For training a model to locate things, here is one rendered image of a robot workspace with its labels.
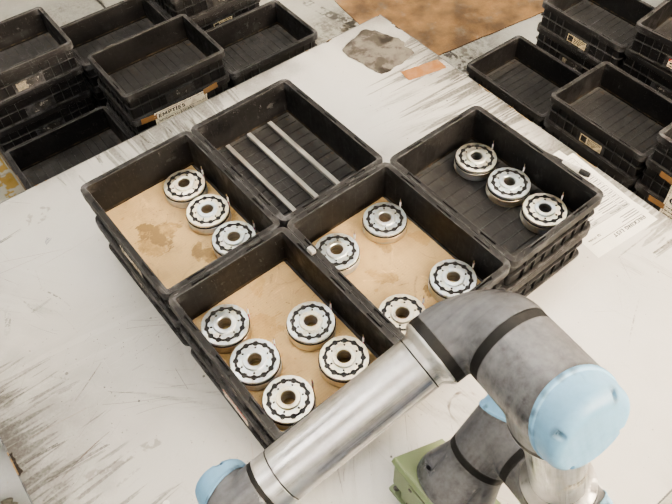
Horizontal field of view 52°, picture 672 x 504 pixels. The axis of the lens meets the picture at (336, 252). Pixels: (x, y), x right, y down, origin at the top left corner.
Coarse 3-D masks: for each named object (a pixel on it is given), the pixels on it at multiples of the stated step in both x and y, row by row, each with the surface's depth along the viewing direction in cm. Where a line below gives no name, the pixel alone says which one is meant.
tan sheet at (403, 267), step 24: (360, 216) 165; (360, 240) 160; (408, 240) 160; (432, 240) 160; (360, 264) 156; (384, 264) 156; (408, 264) 156; (432, 264) 156; (360, 288) 152; (384, 288) 152; (408, 288) 152
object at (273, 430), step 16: (240, 256) 146; (208, 272) 144; (192, 288) 142; (176, 304) 139; (208, 352) 133; (224, 368) 130; (240, 384) 128; (256, 416) 126; (304, 416) 124; (272, 432) 122
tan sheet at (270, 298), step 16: (272, 272) 156; (288, 272) 156; (256, 288) 153; (272, 288) 153; (288, 288) 153; (304, 288) 153; (240, 304) 151; (256, 304) 151; (272, 304) 151; (288, 304) 150; (192, 320) 149; (256, 320) 148; (272, 320) 148; (336, 320) 148; (256, 336) 146; (272, 336) 146; (336, 336) 145; (352, 336) 145; (288, 352) 143; (304, 352) 143; (288, 368) 141; (304, 368) 141; (320, 384) 139; (256, 400) 137; (288, 400) 137; (320, 400) 137
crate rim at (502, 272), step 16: (368, 176) 159; (400, 176) 158; (336, 192) 156; (416, 192) 156; (320, 208) 154; (288, 224) 151; (464, 224) 149; (304, 240) 148; (480, 240) 147; (320, 256) 146; (496, 256) 144; (336, 272) 143; (496, 272) 142; (352, 288) 140; (480, 288) 139; (368, 304) 138; (384, 320) 136; (400, 336) 133
